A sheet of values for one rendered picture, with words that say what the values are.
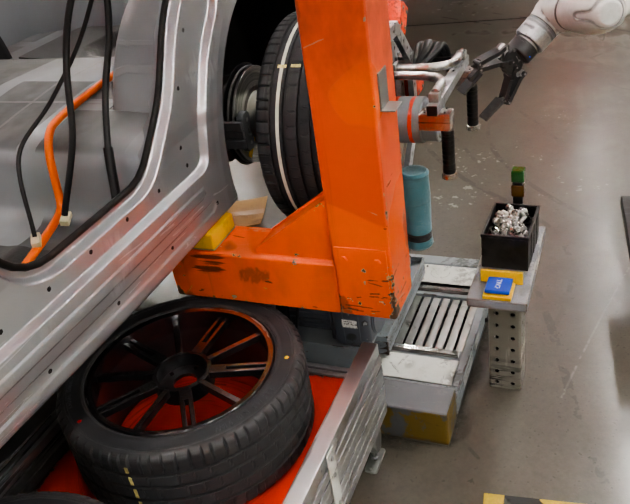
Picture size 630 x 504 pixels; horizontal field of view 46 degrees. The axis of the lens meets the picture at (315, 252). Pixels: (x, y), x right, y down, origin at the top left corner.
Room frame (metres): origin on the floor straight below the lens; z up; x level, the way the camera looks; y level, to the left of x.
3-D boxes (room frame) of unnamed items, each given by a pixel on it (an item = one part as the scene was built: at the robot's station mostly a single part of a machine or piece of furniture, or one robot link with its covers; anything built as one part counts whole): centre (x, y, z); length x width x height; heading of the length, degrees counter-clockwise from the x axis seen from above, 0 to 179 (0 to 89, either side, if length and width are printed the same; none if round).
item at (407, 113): (2.12, -0.34, 0.85); 0.21 x 0.14 x 0.14; 64
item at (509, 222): (1.91, -0.60, 0.52); 0.20 x 0.14 x 0.13; 152
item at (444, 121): (1.91, -0.39, 0.93); 0.09 x 0.05 x 0.05; 64
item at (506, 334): (1.84, -0.56, 0.21); 0.10 x 0.10 x 0.42; 64
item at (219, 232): (1.90, 0.31, 0.71); 0.14 x 0.14 x 0.05; 64
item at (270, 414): (1.56, 0.40, 0.39); 0.66 x 0.66 x 0.24
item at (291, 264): (1.82, 0.15, 0.69); 0.52 x 0.17 x 0.35; 64
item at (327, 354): (1.98, 0.01, 0.26); 0.42 x 0.18 x 0.35; 64
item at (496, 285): (1.71, -0.50, 0.47); 0.07 x 0.07 x 0.02; 64
